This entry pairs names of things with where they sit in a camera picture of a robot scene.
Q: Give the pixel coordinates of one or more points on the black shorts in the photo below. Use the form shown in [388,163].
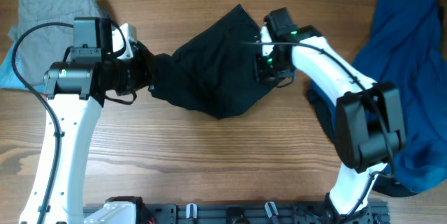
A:
[214,72]

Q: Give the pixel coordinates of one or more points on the black garment under shirt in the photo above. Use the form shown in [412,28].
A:
[324,119]

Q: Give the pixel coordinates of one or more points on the blue shirt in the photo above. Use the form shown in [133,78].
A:
[405,48]

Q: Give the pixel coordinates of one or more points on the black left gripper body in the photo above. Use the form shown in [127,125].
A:
[140,66]

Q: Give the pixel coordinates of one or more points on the folded grey shorts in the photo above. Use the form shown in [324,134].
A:
[47,45]

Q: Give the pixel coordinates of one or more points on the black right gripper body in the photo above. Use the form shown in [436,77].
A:
[262,69]

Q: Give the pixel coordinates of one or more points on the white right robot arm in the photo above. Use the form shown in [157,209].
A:
[368,127]

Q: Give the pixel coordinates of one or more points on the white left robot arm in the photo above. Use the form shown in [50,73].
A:
[75,92]

